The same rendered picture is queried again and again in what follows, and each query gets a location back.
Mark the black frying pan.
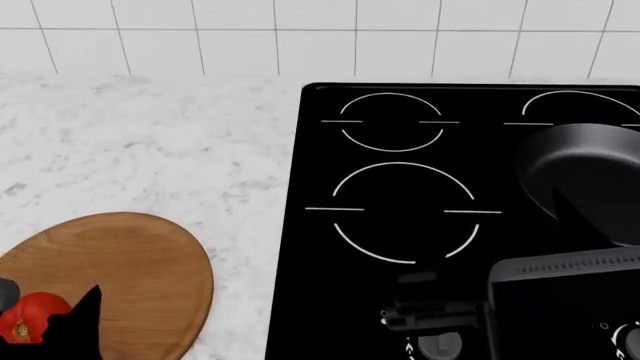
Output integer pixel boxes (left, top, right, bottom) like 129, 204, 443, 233
516, 123, 640, 248

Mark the red tomato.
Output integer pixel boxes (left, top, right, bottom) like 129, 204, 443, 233
0, 291, 73, 346

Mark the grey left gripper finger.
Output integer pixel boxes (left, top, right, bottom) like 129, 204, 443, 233
0, 276, 22, 313

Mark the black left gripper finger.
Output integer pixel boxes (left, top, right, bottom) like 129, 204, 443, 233
36, 283, 104, 360

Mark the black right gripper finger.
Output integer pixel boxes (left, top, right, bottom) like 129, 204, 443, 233
396, 261, 447, 307

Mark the round wooden plate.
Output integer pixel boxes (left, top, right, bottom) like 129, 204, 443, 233
0, 210, 216, 360

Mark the black glass cooktop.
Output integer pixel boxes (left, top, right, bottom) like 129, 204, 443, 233
264, 81, 640, 360

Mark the grey cooktop knob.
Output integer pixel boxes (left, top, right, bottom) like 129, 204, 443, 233
611, 321, 640, 360
416, 332, 462, 360

